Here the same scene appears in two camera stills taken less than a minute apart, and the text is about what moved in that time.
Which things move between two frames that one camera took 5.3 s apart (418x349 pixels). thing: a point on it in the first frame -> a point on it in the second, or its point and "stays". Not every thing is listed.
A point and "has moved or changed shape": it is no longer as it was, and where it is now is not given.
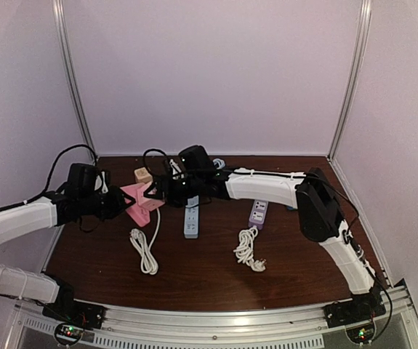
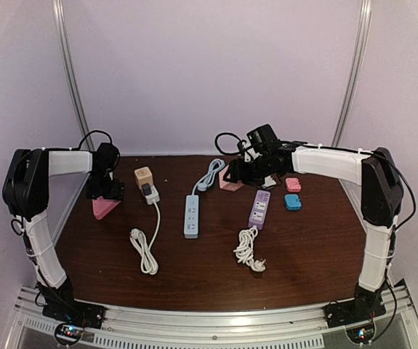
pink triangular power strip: (139, 211) has moved or changed shape
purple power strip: (259, 214) stays
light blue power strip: (191, 225) stays
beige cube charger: (142, 176) stays
